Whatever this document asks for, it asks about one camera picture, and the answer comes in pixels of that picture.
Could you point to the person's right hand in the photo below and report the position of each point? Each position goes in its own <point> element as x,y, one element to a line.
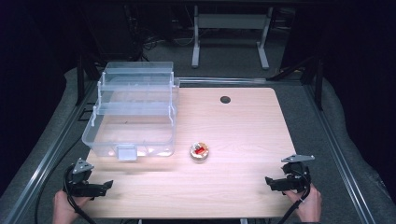
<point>308,205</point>

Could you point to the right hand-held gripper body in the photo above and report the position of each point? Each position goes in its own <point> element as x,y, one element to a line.
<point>297,175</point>

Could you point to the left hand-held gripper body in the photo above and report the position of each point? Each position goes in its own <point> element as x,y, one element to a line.
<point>77,180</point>

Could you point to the person's left hand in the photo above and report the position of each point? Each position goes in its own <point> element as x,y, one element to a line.
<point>63,208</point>

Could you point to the grey metal table frame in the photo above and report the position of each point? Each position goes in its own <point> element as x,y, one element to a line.
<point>230,21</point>

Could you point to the clear plastic tiered storage box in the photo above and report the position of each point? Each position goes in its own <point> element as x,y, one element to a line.
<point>130,133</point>

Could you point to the black metal stand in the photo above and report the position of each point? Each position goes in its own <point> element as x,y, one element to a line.
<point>81,77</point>
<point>314,77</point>

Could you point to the aluminium floor rail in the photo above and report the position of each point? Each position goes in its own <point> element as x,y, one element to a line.
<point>218,80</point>
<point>40,161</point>
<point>339,149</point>

